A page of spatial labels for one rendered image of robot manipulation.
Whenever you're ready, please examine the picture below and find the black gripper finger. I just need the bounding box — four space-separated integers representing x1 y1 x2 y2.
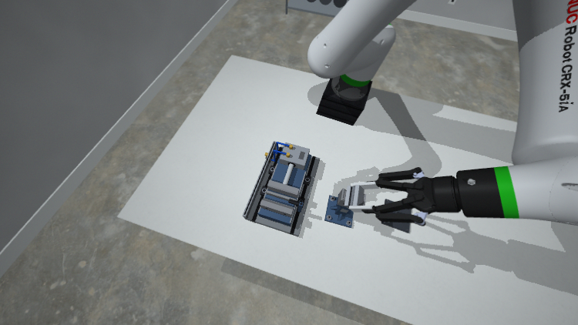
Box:
352 167 425 192
349 194 428 226

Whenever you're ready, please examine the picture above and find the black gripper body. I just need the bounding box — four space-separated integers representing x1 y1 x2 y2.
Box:
407 176 461 214

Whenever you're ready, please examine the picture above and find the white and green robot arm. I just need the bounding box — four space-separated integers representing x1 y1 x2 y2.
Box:
307 0 578 226

